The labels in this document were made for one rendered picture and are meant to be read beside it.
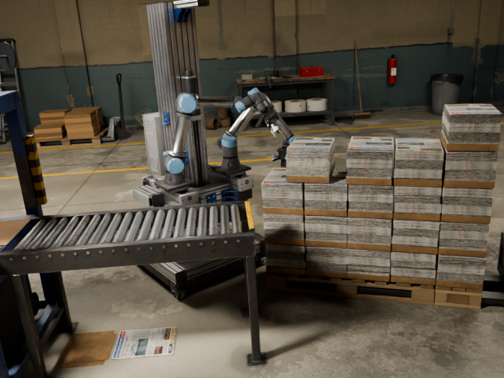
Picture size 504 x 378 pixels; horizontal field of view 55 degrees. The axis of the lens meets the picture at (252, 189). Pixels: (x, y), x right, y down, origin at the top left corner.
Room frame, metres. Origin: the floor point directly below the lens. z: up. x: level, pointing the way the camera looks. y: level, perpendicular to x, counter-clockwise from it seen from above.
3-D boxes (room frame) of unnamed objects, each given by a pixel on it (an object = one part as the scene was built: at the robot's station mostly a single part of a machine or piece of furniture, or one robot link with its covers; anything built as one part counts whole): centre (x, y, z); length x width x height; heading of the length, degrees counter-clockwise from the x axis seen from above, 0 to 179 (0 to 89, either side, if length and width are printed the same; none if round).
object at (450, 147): (2.97, -1.37, 0.63); 0.38 x 0.29 x 0.97; 164
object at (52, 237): (2.56, 1.14, 0.77); 0.47 x 0.05 x 0.05; 3
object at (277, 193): (3.17, -0.67, 0.42); 1.17 x 0.39 x 0.83; 74
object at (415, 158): (3.05, -1.09, 0.95); 0.38 x 0.29 x 0.23; 163
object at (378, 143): (3.14, -0.81, 1.06); 0.37 x 0.29 x 0.01; 163
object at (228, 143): (3.61, 0.15, 0.98); 0.13 x 0.12 x 0.14; 14
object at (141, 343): (2.59, 0.72, 0.00); 0.37 x 0.28 x 0.01; 93
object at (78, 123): (8.84, 3.25, 0.28); 1.20 x 0.83 x 0.57; 93
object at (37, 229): (2.55, 1.27, 0.77); 0.47 x 0.05 x 0.05; 3
